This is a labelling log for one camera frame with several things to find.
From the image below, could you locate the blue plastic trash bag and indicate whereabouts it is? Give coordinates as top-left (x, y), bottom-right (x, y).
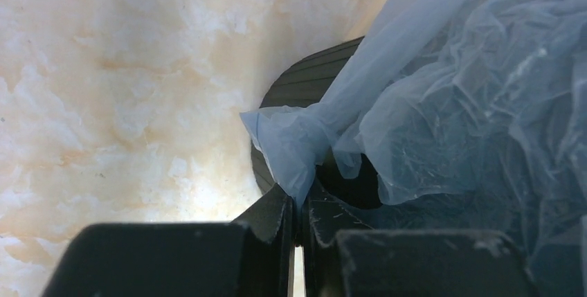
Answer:
top-left (241, 0), bottom-right (586, 296)

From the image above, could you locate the black trash bin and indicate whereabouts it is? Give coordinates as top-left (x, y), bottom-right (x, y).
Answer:
top-left (260, 37), bottom-right (382, 209)

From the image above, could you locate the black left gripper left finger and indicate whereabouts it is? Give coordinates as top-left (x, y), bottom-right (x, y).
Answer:
top-left (43, 186), bottom-right (294, 296)

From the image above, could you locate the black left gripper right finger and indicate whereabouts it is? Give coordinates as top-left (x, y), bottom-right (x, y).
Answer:
top-left (302, 181), bottom-right (539, 296)

